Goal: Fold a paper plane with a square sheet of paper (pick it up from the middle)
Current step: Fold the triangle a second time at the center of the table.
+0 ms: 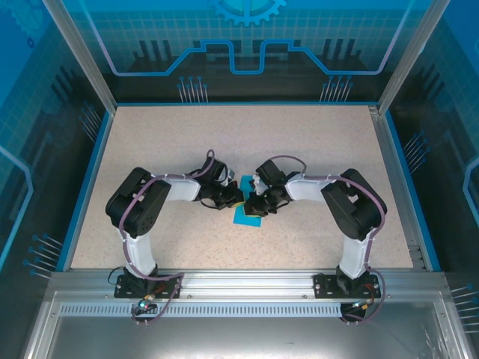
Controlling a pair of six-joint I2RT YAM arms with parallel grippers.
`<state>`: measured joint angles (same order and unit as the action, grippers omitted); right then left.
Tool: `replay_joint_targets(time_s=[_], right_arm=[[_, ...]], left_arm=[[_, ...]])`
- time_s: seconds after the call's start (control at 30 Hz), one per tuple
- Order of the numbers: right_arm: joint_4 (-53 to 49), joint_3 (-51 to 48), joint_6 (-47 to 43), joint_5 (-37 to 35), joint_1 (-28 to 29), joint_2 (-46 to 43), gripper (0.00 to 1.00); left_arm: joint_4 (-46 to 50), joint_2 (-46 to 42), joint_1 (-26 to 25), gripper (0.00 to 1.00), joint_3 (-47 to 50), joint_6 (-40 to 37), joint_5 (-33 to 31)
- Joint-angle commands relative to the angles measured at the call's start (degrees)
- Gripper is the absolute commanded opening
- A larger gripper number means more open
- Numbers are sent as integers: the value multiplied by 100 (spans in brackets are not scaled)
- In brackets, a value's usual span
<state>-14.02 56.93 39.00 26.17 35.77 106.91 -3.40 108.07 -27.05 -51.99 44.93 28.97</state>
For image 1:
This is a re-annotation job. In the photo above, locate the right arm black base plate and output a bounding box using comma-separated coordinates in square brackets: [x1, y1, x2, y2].
[313, 271, 382, 299]

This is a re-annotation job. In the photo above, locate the blue table edge strip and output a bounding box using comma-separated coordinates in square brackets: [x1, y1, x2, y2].
[55, 108, 118, 272]
[383, 110, 443, 272]

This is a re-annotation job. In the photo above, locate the blue paper sheet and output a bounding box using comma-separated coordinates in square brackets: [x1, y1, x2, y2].
[231, 174, 265, 228]

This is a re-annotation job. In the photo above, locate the slotted grey cable duct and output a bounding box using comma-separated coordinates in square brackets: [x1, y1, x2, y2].
[59, 303, 345, 317]

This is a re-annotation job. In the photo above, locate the aluminium mounting rail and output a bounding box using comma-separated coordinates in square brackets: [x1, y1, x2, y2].
[48, 269, 448, 298]

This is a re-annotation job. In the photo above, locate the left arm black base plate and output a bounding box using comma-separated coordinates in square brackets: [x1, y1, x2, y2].
[114, 274, 183, 299]

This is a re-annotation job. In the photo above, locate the grey metal tray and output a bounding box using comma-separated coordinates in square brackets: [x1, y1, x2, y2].
[22, 291, 469, 359]

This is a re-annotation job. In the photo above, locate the aluminium side rail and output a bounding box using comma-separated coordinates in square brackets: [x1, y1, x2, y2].
[367, 105, 431, 271]

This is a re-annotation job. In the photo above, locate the aluminium frame post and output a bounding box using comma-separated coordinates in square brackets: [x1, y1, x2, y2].
[376, 0, 453, 115]
[41, 0, 118, 115]

